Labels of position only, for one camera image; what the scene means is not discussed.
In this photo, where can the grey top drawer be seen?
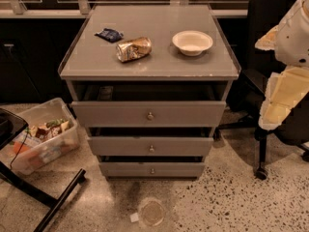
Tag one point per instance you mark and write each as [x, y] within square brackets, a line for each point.
[150, 105]

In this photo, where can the white paper bowl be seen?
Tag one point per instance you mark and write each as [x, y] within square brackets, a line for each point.
[192, 43]

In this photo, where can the snack packs in bin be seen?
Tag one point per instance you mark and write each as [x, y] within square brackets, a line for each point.
[36, 135]

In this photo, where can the small white paper scrap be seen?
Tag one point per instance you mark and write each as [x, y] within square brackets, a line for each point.
[134, 217]

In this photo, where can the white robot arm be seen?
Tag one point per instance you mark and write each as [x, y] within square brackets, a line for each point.
[289, 40]

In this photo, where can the clear plastic storage bin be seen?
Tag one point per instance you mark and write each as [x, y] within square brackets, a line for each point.
[29, 161]

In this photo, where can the crushed gold soda can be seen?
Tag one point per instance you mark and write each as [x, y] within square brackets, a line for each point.
[133, 49]

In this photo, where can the blue snack wrapper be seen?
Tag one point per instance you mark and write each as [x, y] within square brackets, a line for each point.
[110, 35]

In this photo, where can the grey three-drawer cabinet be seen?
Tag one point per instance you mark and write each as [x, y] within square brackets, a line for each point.
[93, 60]

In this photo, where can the black office chair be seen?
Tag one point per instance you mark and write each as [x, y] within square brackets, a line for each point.
[248, 92]

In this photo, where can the black stand with base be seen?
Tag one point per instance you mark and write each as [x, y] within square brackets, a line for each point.
[11, 126]

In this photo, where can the dark item in top drawer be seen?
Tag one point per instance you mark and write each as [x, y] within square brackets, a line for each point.
[105, 93]

